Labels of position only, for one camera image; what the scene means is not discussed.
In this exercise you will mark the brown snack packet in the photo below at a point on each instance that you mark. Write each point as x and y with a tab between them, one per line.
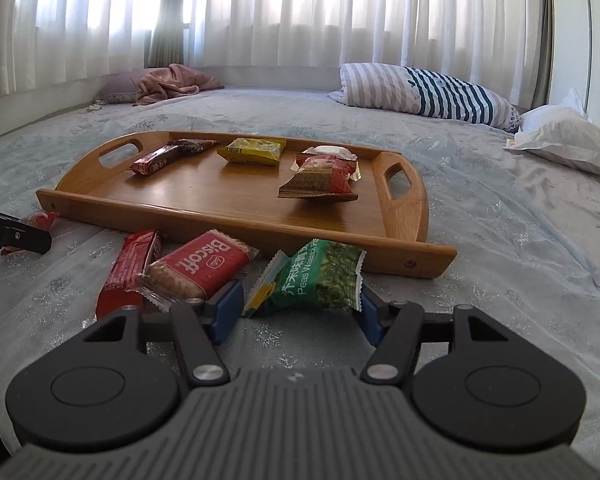
195	146

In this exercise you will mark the striped pillow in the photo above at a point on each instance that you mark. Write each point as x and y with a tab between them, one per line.
405	90

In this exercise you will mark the bright red bar packet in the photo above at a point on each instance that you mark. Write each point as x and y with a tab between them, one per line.
127	270

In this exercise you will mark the wooden tray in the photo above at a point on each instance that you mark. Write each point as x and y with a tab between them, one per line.
230	195

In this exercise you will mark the white sheer curtain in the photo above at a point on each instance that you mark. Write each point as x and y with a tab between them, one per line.
330	10

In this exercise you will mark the pink cloth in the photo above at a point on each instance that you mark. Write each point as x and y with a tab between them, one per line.
175	82

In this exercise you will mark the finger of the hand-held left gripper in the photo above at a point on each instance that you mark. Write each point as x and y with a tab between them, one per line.
27	239

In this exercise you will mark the green pea packet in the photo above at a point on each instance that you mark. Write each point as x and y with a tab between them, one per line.
320	280

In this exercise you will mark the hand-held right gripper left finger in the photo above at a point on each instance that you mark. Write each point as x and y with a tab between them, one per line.
225	310

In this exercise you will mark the dark red snack bar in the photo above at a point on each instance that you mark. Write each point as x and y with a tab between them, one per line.
155	160

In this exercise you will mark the red and gold nut packet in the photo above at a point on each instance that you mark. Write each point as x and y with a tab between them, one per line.
320	177

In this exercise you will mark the white snack packet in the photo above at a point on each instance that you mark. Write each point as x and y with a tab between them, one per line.
330	151

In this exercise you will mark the white pillow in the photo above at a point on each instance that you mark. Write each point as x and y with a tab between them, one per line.
565	135

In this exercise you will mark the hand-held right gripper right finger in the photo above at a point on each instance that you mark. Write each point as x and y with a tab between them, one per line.
370	317

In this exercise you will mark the yellow snack packet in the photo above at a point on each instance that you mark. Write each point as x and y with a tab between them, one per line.
252	150

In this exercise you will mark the light blue bed sheet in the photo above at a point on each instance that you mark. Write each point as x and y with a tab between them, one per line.
280	110

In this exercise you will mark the purple pillow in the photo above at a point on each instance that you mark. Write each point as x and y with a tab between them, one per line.
120	87

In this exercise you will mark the red biscuit packet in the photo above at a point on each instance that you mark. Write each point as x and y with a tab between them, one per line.
200	260

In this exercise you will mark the clear red-ended snack packet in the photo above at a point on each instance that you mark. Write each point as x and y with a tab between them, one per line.
40	220

